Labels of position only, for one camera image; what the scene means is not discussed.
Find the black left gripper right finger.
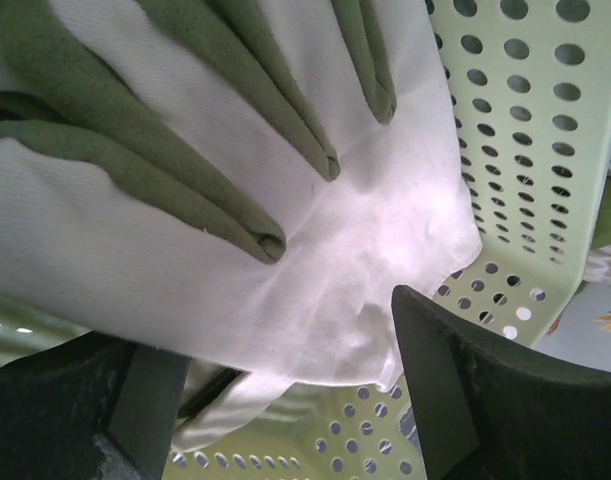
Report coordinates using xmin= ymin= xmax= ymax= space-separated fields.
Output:
xmin=392 ymin=285 xmax=611 ymax=479

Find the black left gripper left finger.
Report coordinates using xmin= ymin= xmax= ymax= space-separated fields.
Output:
xmin=0 ymin=333 xmax=189 ymax=479

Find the white glove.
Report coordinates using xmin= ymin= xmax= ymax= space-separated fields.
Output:
xmin=0 ymin=1 xmax=481 ymax=453

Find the pale green storage basket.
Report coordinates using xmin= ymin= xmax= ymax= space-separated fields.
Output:
xmin=0 ymin=1 xmax=611 ymax=479

